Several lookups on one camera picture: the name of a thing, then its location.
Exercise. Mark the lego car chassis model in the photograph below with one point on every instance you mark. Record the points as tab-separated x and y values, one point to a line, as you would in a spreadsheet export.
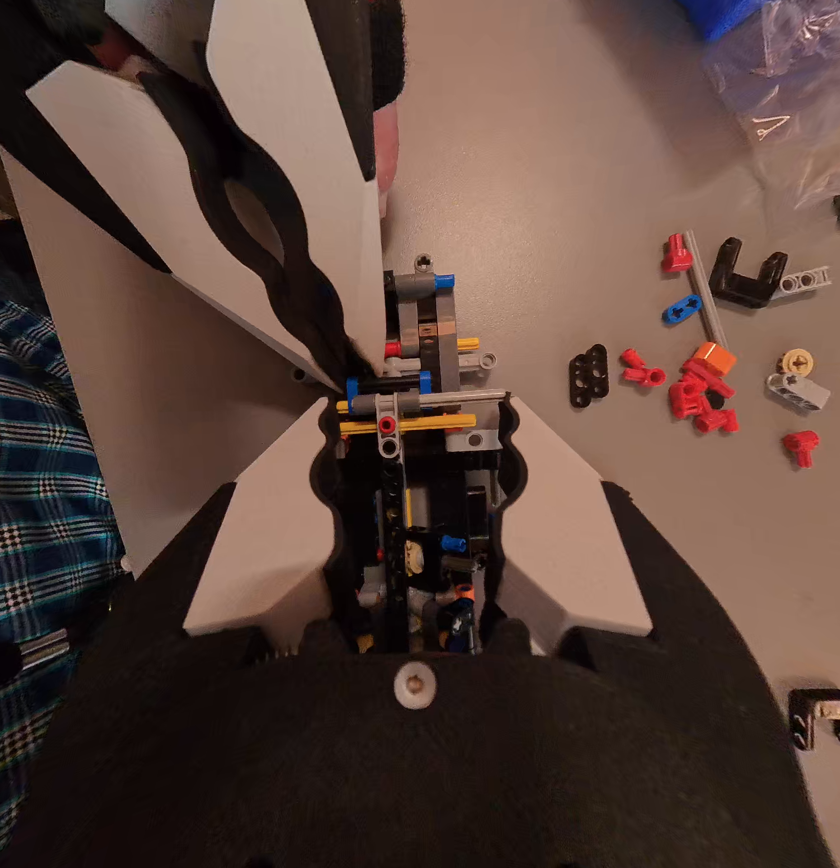
427	325

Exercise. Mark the light grey short lego beam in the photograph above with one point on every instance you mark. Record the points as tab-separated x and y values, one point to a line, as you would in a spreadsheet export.
805	280

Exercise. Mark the tan lego pulley wheel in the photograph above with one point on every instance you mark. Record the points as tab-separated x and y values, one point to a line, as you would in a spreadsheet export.
796	363

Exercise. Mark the blue thin lego liftarm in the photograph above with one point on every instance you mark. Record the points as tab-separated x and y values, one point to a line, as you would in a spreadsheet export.
682	309

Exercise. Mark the black three-hole lego liftarm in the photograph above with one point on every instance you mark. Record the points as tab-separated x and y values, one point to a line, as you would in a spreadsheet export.
588	376

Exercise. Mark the grey long lego axle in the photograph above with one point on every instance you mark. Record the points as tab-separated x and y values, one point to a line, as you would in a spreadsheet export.
705	285

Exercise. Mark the blue plastic bin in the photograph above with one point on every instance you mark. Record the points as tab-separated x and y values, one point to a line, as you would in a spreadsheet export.
725	17

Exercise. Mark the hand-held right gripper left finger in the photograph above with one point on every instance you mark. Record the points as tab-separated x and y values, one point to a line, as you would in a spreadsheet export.
271	542

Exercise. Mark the light grey lego connector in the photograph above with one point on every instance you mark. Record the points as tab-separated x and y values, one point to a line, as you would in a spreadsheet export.
800	392

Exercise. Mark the person's left hand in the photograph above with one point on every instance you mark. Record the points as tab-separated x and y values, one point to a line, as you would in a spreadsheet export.
387	156

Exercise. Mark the red lego connector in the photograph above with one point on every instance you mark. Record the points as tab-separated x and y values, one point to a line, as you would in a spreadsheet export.
800	447
676	254

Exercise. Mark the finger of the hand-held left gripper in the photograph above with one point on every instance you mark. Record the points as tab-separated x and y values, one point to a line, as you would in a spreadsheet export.
135	156
291	135

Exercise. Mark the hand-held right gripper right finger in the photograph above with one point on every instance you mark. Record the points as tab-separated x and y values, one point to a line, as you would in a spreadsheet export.
569	536

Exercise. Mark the black lego frame piece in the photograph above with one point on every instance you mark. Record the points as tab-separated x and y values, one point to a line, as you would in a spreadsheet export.
810	719

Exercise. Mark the black u-shaped lego bracket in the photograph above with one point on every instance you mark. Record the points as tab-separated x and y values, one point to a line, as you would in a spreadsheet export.
742	285

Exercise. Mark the cluster of red lego connectors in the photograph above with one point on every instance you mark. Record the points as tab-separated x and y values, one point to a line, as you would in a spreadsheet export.
698	403

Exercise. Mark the orange lego block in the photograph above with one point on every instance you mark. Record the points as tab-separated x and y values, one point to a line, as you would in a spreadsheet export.
715	358

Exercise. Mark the clear empty plastic bag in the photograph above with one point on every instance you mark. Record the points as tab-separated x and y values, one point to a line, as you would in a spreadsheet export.
793	102

